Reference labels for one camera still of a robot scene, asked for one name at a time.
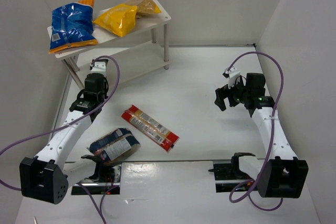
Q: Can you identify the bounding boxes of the yellow pasta bag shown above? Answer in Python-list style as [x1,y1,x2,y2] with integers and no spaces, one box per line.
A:
[93,3,138,37]

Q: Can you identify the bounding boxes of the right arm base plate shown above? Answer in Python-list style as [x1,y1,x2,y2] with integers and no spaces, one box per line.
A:
[208,163,249,193]

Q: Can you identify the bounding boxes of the white two-tier shelf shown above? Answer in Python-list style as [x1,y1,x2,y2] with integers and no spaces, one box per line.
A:
[55,0,171,89]

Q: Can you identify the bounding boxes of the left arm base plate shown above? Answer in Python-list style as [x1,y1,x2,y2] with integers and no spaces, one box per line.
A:
[64,159,122,196]

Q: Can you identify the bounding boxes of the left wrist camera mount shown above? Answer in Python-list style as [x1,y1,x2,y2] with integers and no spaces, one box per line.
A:
[90,60,108,77]

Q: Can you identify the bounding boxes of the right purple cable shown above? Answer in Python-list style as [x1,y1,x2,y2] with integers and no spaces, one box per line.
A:
[228,51,285,211]

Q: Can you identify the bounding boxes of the purple cable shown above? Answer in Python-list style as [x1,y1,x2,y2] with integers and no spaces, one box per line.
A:
[228,51,285,211]
[0,55,121,224]

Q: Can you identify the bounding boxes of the red spaghetti pack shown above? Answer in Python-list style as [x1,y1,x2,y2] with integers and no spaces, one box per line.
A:
[121,105,180,152]

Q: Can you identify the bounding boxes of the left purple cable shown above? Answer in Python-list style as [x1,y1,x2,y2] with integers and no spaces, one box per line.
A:
[0,55,121,224]

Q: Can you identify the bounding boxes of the clear beige pasta bag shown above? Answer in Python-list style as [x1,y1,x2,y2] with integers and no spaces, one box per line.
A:
[124,0,161,18]

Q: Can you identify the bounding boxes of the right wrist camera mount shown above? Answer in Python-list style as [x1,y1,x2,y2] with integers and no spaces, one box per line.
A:
[223,67,240,89]

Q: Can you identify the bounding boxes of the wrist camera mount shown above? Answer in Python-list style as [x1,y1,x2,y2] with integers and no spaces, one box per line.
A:
[223,67,240,89]
[90,60,108,77]

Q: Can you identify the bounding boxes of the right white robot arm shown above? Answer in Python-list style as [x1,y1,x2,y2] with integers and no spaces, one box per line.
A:
[214,70,309,198]

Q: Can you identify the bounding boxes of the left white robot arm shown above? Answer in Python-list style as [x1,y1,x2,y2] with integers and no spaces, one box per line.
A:
[19,73,109,205]

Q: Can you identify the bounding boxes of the dark blue pasta bag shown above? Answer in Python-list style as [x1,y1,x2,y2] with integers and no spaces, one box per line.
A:
[87,128,141,166]

